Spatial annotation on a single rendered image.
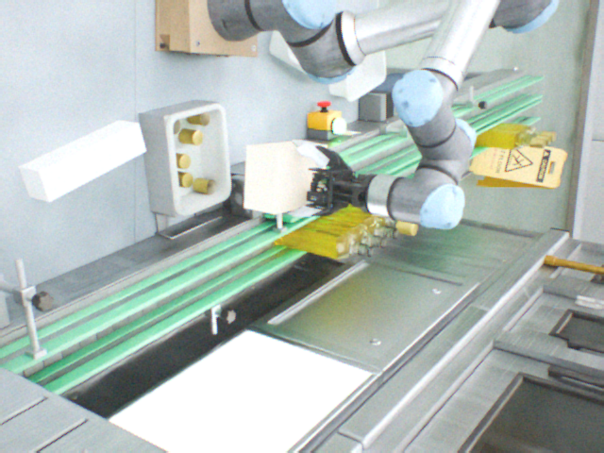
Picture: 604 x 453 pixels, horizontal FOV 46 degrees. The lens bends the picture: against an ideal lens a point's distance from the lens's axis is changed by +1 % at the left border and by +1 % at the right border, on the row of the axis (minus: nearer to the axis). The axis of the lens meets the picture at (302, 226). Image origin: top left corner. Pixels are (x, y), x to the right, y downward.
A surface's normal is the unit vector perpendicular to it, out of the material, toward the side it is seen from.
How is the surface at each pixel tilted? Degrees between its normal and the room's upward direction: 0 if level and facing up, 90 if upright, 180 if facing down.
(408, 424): 90
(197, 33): 4
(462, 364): 90
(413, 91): 92
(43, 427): 90
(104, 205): 0
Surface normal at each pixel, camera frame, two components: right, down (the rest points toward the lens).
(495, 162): -0.32, -0.19
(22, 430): -0.04, -0.94
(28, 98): 0.81, 0.18
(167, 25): -0.58, 0.15
